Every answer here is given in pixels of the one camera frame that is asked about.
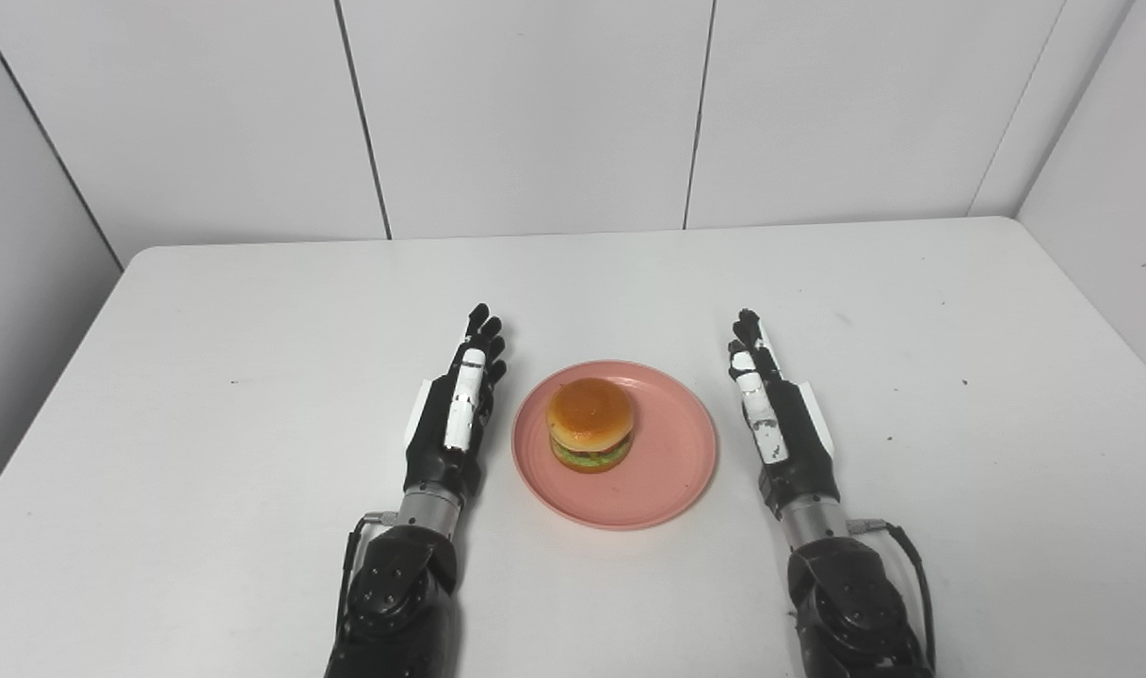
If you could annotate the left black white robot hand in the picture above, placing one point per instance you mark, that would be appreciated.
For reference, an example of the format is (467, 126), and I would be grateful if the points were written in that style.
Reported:
(450, 424)

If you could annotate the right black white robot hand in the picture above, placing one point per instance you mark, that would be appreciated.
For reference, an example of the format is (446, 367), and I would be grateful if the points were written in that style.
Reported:
(784, 433)

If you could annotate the pink round plate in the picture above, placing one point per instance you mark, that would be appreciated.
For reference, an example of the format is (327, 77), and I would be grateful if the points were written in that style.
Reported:
(662, 471)

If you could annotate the toy hamburger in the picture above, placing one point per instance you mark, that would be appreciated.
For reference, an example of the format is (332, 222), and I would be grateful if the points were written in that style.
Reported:
(591, 424)

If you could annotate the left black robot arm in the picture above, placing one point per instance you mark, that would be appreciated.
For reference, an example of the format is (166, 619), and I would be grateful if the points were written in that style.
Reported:
(403, 593)

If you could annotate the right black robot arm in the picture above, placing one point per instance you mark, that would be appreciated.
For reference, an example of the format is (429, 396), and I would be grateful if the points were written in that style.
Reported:
(850, 593)

